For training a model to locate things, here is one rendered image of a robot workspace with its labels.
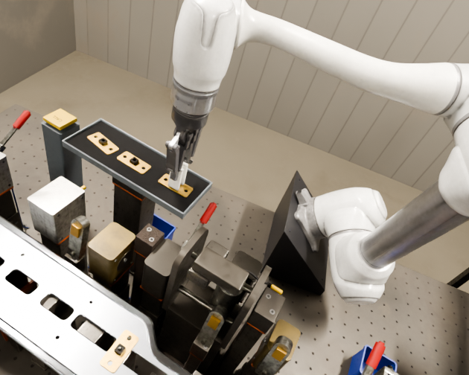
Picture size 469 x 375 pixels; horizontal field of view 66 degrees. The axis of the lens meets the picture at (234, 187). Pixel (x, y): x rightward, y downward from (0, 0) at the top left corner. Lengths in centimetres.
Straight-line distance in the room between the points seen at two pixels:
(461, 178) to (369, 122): 245
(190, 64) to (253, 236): 94
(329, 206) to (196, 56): 79
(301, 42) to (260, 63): 230
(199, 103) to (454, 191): 51
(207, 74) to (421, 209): 55
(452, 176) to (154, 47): 290
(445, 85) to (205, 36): 45
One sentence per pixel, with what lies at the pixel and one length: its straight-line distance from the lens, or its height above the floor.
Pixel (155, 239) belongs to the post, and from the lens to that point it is 87.
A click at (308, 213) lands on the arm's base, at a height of 94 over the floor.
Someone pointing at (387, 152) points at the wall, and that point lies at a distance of 334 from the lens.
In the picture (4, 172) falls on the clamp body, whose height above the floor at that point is 101.
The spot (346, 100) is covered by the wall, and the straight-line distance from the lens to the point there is 310.
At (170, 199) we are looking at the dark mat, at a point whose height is 116.
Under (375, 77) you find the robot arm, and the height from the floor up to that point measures 156.
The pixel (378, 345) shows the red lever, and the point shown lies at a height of 115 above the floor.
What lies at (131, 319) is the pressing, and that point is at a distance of 89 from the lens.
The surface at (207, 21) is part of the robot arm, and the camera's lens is 63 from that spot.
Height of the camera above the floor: 181
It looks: 44 degrees down
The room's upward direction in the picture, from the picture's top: 20 degrees clockwise
